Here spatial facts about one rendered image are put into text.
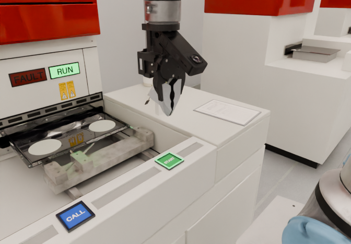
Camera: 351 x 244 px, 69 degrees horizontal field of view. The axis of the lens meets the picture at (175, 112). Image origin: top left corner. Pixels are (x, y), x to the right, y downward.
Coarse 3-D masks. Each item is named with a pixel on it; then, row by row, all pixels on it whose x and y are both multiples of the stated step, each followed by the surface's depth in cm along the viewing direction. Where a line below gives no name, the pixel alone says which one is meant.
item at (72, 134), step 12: (60, 120) 104; (72, 120) 104; (84, 120) 105; (96, 120) 104; (24, 132) 95; (36, 132) 95; (48, 132) 95; (60, 132) 95; (72, 132) 95; (84, 132) 95; (96, 132) 95; (108, 132) 95; (24, 144) 87; (72, 144) 87; (36, 156) 81
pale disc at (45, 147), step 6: (36, 144) 87; (42, 144) 87; (48, 144) 87; (54, 144) 87; (60, 144) 87; (30, 150) 84; (36, 150) 84; (42, 150) 84; (48, 150) 84; (54, 150) 84
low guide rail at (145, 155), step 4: (108, 136) 106; (112, 136) 104; (116, 136) 102; (120, 136) 102; (112, 140) 105; (116, 140) 102; (120, 140) 100; (144, 152) 92; (148, 152) 92; (140, 156) 93; (144, 156) 91; (148, 156) 90; (152, 156) 90; (144, 160) 92
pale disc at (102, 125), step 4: (100, 120) 104; (104, 120) 104; (108, 120) 104; (92, 124) 101; (96, 124) 101; (100, 124) 101; (104, 124) 101; (108, 124) 101; (112, 124) 101; (92, 128) 98; (96, 128) 98; (100, 128) 98; (104, 128) 98; (108, 128) 98
